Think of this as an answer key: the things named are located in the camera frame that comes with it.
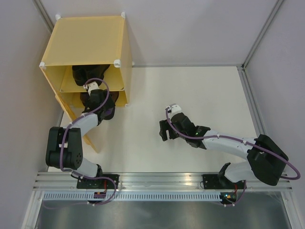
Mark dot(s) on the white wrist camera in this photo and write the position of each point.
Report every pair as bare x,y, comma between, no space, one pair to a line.
173,109
91,87

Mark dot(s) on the right aluminium frame profile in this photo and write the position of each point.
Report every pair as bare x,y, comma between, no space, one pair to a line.
273,75

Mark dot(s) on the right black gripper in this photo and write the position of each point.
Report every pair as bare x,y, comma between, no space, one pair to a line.
164,126

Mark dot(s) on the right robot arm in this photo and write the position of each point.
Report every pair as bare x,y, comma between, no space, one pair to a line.
263,159

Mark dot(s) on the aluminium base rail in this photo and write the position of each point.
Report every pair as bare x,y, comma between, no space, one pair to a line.
52,181

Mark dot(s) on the left aluminium frame post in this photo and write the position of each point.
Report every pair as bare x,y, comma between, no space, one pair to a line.
43,14

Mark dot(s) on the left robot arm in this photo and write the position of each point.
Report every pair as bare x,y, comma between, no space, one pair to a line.
64,146

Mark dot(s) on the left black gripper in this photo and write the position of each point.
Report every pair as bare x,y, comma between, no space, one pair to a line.
105,92

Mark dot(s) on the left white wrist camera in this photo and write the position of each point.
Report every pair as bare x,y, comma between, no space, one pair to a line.
91,87

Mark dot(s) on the yellow shoe cabinet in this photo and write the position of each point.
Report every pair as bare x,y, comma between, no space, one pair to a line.
88,41

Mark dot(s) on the purple loafer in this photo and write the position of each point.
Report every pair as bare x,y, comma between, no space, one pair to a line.
85,99
109,114

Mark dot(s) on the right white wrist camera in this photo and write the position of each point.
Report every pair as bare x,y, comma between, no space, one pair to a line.
173,109

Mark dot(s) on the black pointed loafer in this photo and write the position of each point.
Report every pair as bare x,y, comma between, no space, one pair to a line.
96,71

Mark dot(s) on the black leather shoe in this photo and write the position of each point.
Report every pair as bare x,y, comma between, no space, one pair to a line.
79,73

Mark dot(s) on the white slotted cable duct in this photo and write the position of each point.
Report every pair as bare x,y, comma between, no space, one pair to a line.
137,196

